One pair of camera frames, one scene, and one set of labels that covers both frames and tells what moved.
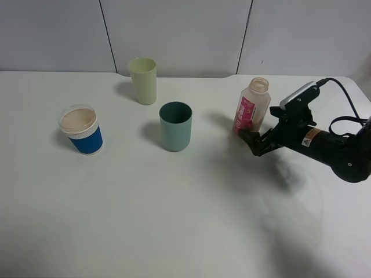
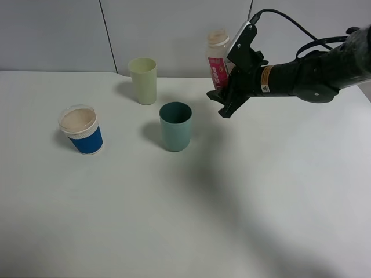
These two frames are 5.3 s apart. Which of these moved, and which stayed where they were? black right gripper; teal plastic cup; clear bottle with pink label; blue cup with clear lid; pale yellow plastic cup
Moved: black right gripper; clear bottle with pink label
Stayed: blue cup with clear lid; teal plastic cup; pale yellow plastic cup
